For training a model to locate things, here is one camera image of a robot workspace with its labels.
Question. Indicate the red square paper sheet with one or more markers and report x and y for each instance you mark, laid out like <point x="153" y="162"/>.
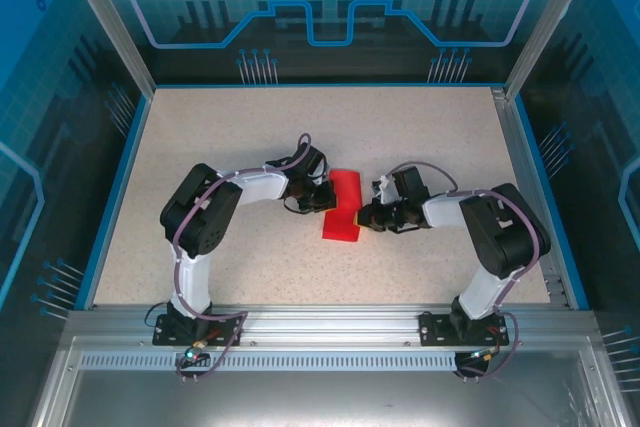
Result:
<point x="345" y="197"/>

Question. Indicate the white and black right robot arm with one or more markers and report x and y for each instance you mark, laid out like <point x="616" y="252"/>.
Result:
<point x="505" y="232"/>

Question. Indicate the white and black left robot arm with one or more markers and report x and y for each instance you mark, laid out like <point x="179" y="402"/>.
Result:
<point x="200" y="217"/>

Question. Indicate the blue table rim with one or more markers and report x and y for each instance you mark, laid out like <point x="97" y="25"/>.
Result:
<point x="325" y="85"/>

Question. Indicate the steel tray panel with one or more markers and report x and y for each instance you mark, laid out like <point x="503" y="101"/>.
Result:
<point x="320" y="402"/>

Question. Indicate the grey metal bracket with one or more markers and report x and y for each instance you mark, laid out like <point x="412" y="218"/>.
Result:
<point x="320" y="178"/>

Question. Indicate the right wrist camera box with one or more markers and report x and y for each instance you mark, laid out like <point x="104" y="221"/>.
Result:
<point x="382" y="188"/>

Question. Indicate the aluminium cross rail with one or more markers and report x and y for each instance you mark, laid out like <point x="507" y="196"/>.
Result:
<point x="330" y="324"/>

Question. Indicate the aluminium side rail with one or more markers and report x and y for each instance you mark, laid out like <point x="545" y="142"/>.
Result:
<point x="520" y="157"/>

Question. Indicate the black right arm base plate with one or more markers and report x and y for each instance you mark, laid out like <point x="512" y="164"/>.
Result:
<point x="432" y="329"/>

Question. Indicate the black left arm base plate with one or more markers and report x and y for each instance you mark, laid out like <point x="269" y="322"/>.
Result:
<point x="227" y="329"/>

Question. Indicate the aluminium frame post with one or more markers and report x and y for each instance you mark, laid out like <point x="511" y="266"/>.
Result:
<point x="117" y="37"/>
<point x="545" y="22"/>

